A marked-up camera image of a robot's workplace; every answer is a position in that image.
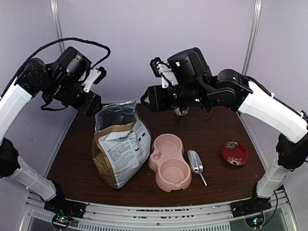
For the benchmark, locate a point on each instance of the red floral saucer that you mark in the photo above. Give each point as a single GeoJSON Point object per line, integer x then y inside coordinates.
{"type": "Point", "coordinates": [234, 153]}

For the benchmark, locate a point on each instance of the silver metal scoop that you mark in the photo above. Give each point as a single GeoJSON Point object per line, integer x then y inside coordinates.
{"type": "Point", "coordinates": [196, 164]}

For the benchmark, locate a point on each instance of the left aluminium frame post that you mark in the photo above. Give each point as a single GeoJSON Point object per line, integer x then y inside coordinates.
{"type": "Point", "coordinates": [56, 18]}

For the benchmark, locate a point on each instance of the brown pet food bag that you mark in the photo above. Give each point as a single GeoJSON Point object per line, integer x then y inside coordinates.
{"type": "Point", "coordinates": [121, 143]}

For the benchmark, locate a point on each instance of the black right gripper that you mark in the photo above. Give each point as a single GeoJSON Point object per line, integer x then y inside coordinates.
{"type": "Point", "coordinates": [157, 103]}

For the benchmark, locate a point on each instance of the pink double pet bowl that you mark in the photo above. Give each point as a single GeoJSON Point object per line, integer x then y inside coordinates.
{"type": "Point", "coordinates": [171, 170]}

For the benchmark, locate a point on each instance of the floral ceramic mug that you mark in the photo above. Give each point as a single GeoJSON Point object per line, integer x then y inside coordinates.
{"type": "Point", "coordinates": [181, 112]}

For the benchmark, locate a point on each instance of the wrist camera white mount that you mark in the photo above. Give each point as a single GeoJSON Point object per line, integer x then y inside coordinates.
{"type": "Point", "coordinates": [93, 78]}
{"type": "Point", "coordinates": [163, 70]}

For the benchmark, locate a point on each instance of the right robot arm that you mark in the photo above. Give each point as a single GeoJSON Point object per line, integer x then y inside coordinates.
{"type": "Point", "coordinates": [187, 82]}

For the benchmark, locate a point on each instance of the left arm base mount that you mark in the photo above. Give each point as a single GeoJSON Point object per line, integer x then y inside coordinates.
{"type": "Point", "coordinates": [65, 215]}

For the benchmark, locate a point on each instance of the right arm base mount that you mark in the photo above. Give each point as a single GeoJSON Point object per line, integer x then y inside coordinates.
{"type": "Point", "coordinates": [253, 212]}

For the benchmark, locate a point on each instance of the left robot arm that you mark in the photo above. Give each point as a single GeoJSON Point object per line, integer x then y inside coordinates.
{"type": "Point", "coordinates": [68, 80]}

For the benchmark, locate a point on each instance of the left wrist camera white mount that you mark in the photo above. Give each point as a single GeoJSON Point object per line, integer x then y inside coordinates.
{"type": "Point", "coordinates": [93, 78]}

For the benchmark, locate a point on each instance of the aluminium frame post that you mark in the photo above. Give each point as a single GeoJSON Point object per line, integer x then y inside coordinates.
{"type": "Point", "coordinates": [56, 18]}
{"type": "Point", "coordinates": [252, 36]}

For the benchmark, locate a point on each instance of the front aluminium rail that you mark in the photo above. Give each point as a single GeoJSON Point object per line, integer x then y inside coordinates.
{"type": "Point", "coordinates": [211, 217]}

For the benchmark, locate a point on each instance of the right aluminium frame post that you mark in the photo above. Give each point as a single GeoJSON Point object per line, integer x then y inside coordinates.
{"type": "Point", "coordinates": [252, 36]}

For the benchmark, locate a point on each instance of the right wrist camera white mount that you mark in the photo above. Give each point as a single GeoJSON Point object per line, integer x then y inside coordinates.
{"type": "Point", "coordinates": [163, 70]}

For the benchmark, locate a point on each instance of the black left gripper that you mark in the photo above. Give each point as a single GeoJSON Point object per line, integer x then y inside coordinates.
{"type": "Point", "coordinates": [87, 107]}

